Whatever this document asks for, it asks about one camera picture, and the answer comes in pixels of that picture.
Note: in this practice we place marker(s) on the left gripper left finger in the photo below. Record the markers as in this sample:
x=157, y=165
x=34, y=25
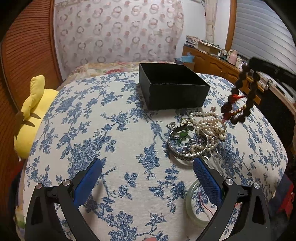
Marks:
x=42, y=222

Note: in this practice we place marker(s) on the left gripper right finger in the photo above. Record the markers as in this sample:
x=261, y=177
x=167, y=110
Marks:
x=252, y=222

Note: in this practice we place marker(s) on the silver patterned bangle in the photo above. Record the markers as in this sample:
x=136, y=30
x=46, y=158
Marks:
x=194, y=146

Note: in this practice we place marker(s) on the green stone brooch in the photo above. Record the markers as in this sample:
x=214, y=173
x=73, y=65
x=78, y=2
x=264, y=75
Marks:
x=180, y=136

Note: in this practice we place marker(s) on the black jewelry box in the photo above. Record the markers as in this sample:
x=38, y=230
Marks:
x=171, y=86

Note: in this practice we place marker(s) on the wooden dresser cabinet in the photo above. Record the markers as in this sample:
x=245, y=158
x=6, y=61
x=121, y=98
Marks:
x=267, y=92

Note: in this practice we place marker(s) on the pink bottle on dresser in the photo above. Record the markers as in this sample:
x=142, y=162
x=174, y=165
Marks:
x=232, y=57

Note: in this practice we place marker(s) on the grey window blind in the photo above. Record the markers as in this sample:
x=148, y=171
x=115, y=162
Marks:
x=260, y=32

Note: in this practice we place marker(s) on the teal tissue box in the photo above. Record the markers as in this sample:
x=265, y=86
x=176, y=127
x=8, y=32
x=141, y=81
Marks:
x=188, y=58

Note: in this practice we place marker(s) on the pale green jade bangle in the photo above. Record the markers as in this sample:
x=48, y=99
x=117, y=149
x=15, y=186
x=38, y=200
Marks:
x=198, y=206

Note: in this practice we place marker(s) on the beige side curtain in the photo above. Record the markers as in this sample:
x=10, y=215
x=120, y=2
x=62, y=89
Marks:
x=210, y=12

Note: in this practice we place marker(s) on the yellow Pikachu plush toy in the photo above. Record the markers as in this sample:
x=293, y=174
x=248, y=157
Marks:
x=29, y=118

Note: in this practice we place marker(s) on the floral quilt bedspread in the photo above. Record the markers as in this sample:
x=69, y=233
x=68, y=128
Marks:
x=98, y=69

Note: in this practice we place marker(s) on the circle patterned sheer curtain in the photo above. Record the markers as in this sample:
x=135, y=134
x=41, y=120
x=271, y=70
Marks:
x=116, y=31

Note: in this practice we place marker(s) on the brown louvered wooden wardrobe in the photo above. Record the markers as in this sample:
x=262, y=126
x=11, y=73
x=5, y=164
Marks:
x=27, y=50

